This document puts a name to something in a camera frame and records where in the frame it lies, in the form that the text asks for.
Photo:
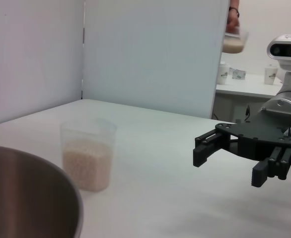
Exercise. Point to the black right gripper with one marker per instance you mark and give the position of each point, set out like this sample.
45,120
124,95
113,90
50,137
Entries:
257,134

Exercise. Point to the clear plastic rice container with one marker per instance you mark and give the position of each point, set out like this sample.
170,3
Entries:
233,42

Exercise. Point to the white rice grains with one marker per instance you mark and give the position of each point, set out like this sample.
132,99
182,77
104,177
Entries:
86,168

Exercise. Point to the clear plastic measuring cup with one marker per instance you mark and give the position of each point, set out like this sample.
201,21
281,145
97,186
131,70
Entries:
86,129

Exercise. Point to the stainless steel mixing bowl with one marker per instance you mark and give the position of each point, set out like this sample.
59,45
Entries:
23,198

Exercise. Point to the person's forearm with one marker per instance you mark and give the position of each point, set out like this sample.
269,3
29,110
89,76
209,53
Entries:
234,3

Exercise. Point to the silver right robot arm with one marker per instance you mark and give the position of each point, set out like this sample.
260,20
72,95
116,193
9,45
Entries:
284,104

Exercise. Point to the small white printed cup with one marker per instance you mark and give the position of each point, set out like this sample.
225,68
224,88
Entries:
235,75
231,70
242,75

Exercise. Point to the white printed paper cup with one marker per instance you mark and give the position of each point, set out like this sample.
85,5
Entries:
270,75
223,74

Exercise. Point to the person's hand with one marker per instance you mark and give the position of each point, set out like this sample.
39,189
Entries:
233,21

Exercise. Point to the white background table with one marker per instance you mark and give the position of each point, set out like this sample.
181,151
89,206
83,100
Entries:
247,89

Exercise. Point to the white partition board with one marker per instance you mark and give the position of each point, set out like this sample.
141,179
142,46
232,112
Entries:
31,62
148,62

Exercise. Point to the dark wristband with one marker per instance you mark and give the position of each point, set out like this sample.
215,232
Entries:
235,11

